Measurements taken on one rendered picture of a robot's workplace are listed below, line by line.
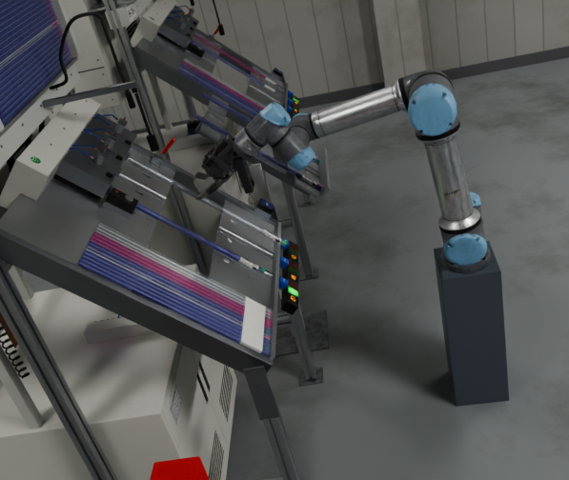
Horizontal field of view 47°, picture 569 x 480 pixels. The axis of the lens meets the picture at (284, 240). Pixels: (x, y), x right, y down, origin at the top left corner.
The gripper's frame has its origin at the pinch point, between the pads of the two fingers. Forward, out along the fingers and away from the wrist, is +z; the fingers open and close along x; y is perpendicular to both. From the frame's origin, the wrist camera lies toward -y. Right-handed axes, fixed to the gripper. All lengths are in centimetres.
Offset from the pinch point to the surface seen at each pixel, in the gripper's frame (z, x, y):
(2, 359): 46, 48, 16
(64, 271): 12, 49, 21
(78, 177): 10.3, 17.6, 30.1
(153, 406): 33, 46, -21
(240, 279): 2.1, 19.6, -20.0
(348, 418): 29, 1, -96
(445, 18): -78, -323, -108
